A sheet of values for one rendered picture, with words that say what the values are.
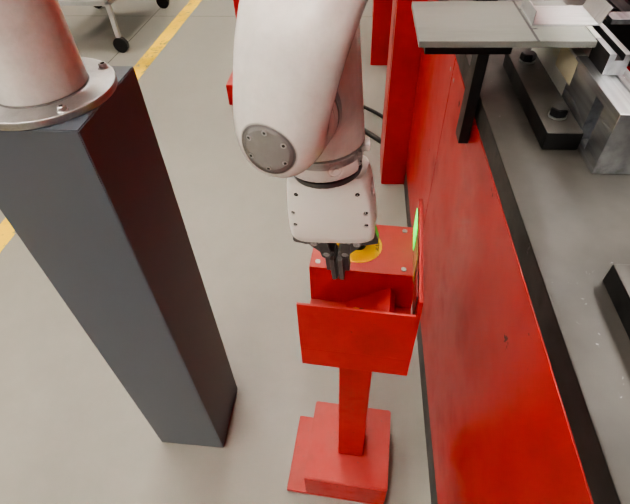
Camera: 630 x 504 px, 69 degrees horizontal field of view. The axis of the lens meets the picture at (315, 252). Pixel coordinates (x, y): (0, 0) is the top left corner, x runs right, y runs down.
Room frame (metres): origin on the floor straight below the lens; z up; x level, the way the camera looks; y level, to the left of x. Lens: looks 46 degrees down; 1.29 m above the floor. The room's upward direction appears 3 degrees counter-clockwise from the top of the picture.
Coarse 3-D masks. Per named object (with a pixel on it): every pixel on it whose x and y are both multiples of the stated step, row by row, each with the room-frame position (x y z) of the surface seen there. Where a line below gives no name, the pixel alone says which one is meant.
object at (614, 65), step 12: (600, 24) 0.75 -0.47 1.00; (612, 36) 0.70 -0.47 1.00; (600, 48) 0.67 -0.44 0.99; (612, 48) 0.68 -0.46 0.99; (624, 48) 0.66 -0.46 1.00; (600, 60) 0.66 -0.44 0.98; (612, 60) 0.64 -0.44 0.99; (624, 60) 0.64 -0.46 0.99; (600, 72) 0.65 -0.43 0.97; (612, 72) 0.64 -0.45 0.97
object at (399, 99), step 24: (408, 0) 1.64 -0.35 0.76; (408, 24) 1.64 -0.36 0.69; (408, 48) 1.64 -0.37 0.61; (408, 72) 1.64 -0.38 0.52; (408, 96) 1.64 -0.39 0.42; (384, 120) 1.74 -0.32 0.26; (408, 120) 1.64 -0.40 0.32; (384, 144) 1.65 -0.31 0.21; (408, 144) 1.63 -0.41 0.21; (384, 168) 1.64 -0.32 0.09
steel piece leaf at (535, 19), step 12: (528, 0) 0.81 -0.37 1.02; (528, 12) 0.79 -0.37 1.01; (540, 12) 0.80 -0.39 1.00; (552, 12) 0.80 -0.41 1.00; (564, 12) 0.80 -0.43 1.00; (576, 12) 0.80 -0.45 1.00; (540, 24) 0.75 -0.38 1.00; (552, 24) 0.75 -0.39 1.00; (564, 24) 0.75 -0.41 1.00; (576, 24) 0.75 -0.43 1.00; (588, 24) 0.75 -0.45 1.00
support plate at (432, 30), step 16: (560, 0) 0.86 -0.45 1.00; (416, 16) 0.82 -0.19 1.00; (432, 16) 0.81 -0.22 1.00; (448, 16) 0.81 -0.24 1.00; (464, 16) 0.81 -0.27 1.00; (480, 16) 0.80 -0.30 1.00; (496, 16) 0.80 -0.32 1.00; (512, 16) 0.80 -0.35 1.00; (416, 32) 0.76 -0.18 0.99; (432, 32) 0.75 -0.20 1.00; (448, 32) 0.74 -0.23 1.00; (464, 32) 0.74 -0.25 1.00; (480, 32) 0.74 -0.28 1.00; (496, 32) 0.74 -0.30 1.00; (512, 32) 0.73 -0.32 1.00; (528, 32) 0.73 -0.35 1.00; (544, 32) 0.73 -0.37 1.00; (560, 32) 0.72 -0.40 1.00; (576, 32) 0.72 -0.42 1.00
